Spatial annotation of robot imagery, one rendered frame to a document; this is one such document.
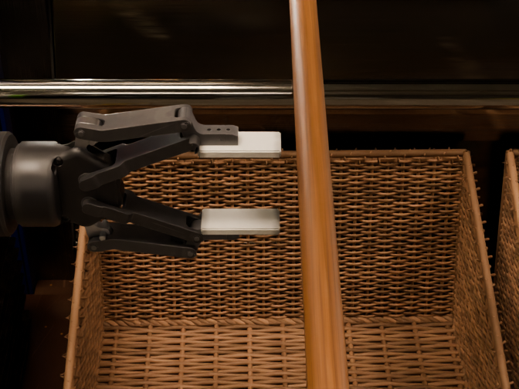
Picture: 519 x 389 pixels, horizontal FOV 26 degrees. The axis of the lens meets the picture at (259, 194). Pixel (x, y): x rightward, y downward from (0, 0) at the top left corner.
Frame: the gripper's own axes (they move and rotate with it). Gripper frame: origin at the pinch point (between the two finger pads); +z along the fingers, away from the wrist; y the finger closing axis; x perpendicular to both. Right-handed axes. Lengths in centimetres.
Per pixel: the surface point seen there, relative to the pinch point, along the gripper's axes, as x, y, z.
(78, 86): -19.0, 1.8, -17.5
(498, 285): -45, 53, 36
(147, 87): -18.8, 1.9, -10.4
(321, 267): 12.6, -1.4, 5.7
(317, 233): 8.5, -1.4, 5.5
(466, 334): -37, 55, 30
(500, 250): -47, 48, 36
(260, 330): -43, 60, 1
